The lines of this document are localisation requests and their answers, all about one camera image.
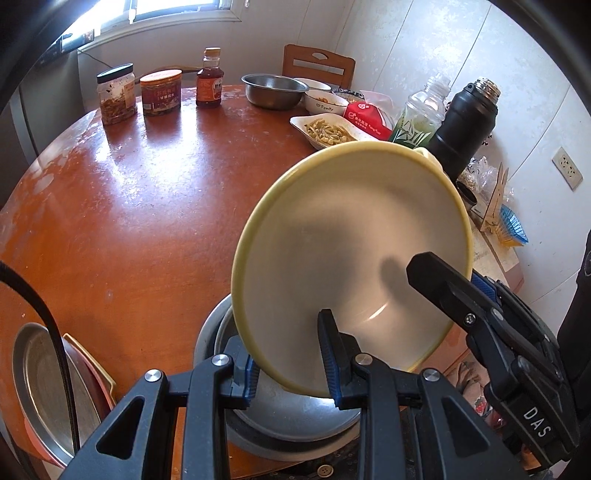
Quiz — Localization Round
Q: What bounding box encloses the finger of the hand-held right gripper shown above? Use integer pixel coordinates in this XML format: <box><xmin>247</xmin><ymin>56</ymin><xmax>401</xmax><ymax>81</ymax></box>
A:
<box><xmin>471</xmin><ymin>272</ymin><xmax>502</xmax><ymax>301</ymax></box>
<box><xmin>406</xmin><ymin>251</ymin><xmax>504</xmax><ymax>344</ymax></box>

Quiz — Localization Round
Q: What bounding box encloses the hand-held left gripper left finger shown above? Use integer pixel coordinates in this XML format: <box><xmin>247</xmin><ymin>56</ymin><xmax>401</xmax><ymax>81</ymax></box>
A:
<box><xmin>60</xmin><ymin>335</ymin><xmax>259</xmax><ymax>480</ymax></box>

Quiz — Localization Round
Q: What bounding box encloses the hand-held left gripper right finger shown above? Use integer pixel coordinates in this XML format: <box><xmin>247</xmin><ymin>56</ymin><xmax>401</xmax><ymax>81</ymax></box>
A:
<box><xmin>317</xmin><ymin>308</ymin><xmax>529</xmax><ymax>480</ymax></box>

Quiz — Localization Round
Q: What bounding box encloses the large steel bowl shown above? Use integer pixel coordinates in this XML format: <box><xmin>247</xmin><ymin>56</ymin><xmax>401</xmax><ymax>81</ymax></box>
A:
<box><xmin>193</xmin><ymin>293</ymin><xmax>363</xmax><ymax>463</ymax></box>

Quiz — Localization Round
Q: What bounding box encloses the yellow bowl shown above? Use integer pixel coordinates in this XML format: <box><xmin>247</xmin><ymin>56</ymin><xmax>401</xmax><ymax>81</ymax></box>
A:
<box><xmin>231</xmin><ymin>141</ymin><xmax>475</xmax><ymax>398</ymax></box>

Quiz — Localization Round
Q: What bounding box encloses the round steel plate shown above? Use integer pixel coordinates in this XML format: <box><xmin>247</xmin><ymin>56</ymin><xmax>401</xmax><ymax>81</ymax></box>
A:
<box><xmin>11</xmin><ymin>322</ymin><xmax>103</xmax><ymax>468</ymax></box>

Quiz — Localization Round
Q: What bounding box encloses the brown cardboard sheet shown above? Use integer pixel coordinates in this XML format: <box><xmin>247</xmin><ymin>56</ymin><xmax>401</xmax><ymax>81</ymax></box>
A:
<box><xmin>475</xmin><ymin>231</ymin><xmax>525</xmax><ymax>296</ymax></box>

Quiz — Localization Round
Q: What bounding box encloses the wooden holder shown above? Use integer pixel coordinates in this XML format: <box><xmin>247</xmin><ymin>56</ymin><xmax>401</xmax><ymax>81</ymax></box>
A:
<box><xmin>478</xmin><ymin>164</ymin><xmax>511</xmax><ymax>234</ymax></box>

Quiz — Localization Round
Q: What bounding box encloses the bag of nuts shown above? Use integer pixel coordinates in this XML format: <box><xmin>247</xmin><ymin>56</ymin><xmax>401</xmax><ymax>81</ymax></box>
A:
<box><xmin>464</xmin><ymin>156</ymin><xmax>502</xmax><ymax>190</ymax></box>

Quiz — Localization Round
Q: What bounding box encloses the black thermos flask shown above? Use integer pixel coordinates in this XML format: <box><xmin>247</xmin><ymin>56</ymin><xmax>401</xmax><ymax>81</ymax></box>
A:
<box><xmin>427</xmin><ymin>78</ymin><xmax>502</xmax><ymax>183</ymax></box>

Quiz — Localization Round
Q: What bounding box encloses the green label plastic bottle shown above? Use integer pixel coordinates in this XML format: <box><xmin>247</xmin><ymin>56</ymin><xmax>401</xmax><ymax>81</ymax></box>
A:
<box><xmin>388</xmin><ymin>73</ymin><xmax>452</xmax><ymax>148</ymax></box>

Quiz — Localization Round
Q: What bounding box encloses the red packet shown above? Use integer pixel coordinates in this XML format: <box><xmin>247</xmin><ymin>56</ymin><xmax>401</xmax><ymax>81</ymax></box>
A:
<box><xmin>342</xmin><ymin>102</ymin><xmax>393</xmax><ymax>139</ymax></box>

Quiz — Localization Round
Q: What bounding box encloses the clear plastic bag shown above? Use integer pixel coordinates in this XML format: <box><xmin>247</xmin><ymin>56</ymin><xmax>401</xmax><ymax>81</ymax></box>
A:
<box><xmin>358</xmin><ymin>90</ymin><xmax>409</xmax><ymax>130</ymax></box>

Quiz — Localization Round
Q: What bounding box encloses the white plate with food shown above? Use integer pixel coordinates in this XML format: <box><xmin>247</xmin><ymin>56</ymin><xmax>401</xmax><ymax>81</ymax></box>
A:
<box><xmin>289</xmin><ymin>114</ymin><xmax>389</xmax><ymax>151</ymax></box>

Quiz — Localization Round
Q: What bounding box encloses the white printed ceramic bowl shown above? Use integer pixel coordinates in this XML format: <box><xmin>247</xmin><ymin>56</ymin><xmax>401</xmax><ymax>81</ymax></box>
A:
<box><xmin>304</xmin><ymin>89</ymin><xmax>352</xmax><ymax>116</ymax></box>

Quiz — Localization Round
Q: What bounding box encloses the plain white bowl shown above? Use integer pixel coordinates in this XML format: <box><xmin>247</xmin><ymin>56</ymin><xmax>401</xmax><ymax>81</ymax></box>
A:
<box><xmin>293</xmin><ymin>78</ymin><xmax>332</xmax><ymax>93</ymax></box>

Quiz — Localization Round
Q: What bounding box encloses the wide steel bowl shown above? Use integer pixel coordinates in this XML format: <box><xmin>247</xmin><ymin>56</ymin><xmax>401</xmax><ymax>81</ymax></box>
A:
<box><xmin>241</xmin><ymin>73</ymin><xmax>310</xmax><ymax>110</ymax></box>

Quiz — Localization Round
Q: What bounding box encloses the brown sauce bottle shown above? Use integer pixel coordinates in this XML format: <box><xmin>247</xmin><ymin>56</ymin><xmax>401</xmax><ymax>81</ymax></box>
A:
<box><xmin>196</xmin><ymin>47</ymin><xmax>223</xmax><ymax>109</ymax></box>

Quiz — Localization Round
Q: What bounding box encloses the red jar with orange lid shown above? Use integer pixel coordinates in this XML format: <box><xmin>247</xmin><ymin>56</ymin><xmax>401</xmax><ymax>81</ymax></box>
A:
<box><xmin>139</xmin><ymin>68</ymin><xmax>183</xmax><ymax>117</ymax></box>

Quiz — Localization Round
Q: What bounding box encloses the clear jar with black lid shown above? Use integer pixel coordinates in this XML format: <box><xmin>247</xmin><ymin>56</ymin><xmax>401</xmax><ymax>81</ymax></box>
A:
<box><xmin>96</xmin><ymin>64</ymin><xmax>138</xmax><ymax>126</ymax></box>

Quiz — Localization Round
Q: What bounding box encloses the grey refrigerator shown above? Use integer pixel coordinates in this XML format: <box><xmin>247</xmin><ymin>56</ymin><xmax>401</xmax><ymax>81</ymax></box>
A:
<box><xmin>9</xmin><ymin>46</ymin><xmax>84</xmax><ymax>162</ymax></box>

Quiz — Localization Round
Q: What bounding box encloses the window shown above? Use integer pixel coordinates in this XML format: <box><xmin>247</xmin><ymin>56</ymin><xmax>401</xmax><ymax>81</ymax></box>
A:
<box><xmin>69</xmin><ymin>0</ymin><xmax>245</xmax><ymax>47</ymax></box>

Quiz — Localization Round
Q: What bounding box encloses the white wall socket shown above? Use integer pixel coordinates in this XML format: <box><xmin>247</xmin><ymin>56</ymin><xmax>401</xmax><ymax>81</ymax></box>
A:
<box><xmin>551</xmin><ymin>147</ymin><xmax>583</xmax><ymax>191</ymax></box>

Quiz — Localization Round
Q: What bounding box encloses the black cable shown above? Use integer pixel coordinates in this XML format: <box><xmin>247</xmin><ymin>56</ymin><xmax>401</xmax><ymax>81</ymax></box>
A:
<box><xmin>0</xmin><ymin>261</ymin><xmax>81</xmax><ymax>455</ymax></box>

